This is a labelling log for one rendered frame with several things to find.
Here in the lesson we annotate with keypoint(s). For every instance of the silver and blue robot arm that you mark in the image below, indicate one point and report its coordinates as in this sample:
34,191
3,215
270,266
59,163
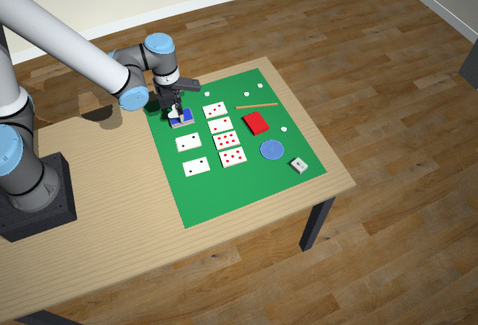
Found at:
29,182

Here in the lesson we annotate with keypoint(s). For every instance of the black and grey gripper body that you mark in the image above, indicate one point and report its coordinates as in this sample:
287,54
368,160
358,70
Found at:
166,95

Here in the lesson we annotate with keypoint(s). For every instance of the green felt mat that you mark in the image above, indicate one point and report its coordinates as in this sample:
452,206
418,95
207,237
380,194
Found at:
220,190

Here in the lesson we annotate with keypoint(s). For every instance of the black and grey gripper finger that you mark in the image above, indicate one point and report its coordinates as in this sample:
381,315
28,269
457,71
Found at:
177,111

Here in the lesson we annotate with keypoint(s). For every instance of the red rectangular block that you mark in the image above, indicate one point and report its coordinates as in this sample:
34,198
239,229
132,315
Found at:
256,123

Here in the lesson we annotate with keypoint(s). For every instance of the blue rectangular tile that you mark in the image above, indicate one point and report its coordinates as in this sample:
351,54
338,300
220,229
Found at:
187,117

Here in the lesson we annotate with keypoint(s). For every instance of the blue round disc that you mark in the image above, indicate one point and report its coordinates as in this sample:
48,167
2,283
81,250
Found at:
271,149

